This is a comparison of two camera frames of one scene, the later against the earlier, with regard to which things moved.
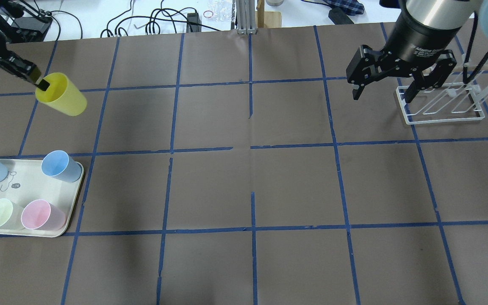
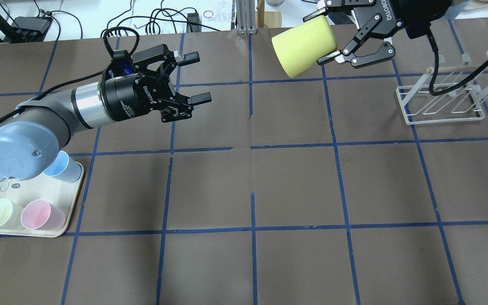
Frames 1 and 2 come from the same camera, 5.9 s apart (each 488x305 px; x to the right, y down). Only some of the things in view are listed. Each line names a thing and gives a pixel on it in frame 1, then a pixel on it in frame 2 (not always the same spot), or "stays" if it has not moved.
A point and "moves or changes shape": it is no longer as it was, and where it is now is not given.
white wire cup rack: x=453 y=102 stays
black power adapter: x=194 y=23 stays
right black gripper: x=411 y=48 → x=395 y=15
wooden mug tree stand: x=266 y=18 stays
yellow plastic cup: x=62 y=95 moves or changes shape
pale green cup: x=3 y=213 stays
